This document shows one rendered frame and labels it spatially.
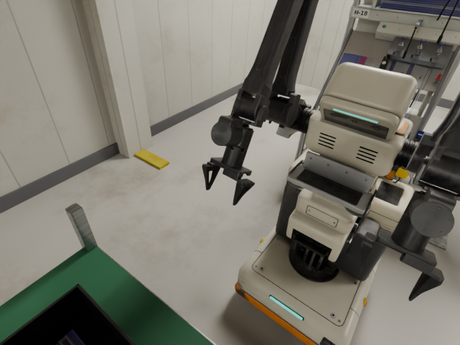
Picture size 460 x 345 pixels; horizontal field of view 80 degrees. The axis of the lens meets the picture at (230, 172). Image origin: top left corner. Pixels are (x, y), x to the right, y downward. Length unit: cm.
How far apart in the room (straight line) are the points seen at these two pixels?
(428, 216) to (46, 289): 82
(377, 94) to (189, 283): 148
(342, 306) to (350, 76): 112
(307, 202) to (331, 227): 13
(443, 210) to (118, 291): 69
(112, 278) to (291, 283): 101
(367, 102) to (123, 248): 175
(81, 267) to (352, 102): 83
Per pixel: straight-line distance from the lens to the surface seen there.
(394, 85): 83
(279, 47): 73
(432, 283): 65
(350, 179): 94
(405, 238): 62
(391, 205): 134
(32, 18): 243
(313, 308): 153
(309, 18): 86
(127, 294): 76
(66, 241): 227
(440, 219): 55
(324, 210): 108
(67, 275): 84
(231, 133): 63
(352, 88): 82
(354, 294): 165
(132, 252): 204
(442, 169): 60
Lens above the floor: 159
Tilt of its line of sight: 38 degrees down
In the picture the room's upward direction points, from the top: 3 degrees clockwise
